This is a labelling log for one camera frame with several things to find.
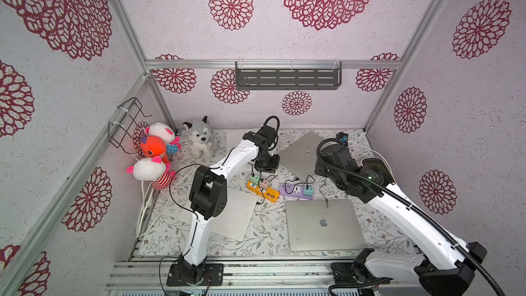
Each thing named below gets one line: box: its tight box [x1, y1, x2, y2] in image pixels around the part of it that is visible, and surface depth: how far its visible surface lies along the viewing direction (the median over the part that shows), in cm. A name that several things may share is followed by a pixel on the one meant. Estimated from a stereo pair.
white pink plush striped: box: [126, 155, 177, 191], surface depth 82 cm
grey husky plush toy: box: [182, 115, 219, 160], surface depth 98 cm
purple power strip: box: [279, 182, 315, 200], surface depth 95 cm
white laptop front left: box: [209, 186, 259, 242], surface depth 89 cm
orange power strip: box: [246, 180, 281, 204], surface depth 94 cm
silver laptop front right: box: [284, 199, 366, 252], surface depth 87 cm
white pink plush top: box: [145, 121, 176, 145], surface depth 97 cm
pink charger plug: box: [258, 179, 270, 190], surface depth 92 cm
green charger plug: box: [250, 174, 261, 186], surface depth 94 cm
